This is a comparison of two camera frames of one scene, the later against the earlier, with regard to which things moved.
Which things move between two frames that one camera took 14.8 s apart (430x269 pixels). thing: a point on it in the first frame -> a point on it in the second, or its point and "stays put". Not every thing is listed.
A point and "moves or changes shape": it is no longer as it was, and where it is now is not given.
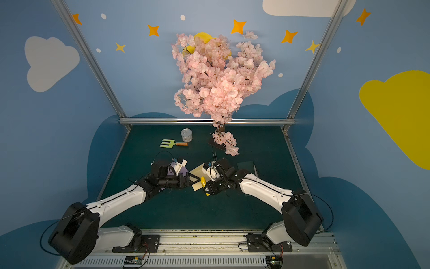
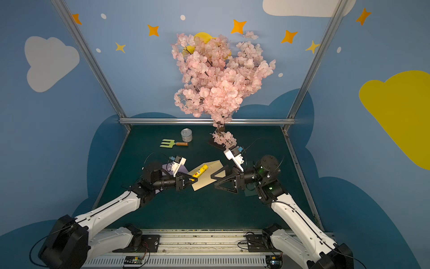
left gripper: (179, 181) stays put
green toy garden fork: (172, 143) stays put
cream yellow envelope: (198, 172) stays put
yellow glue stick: (204, 182) moves or changes shape
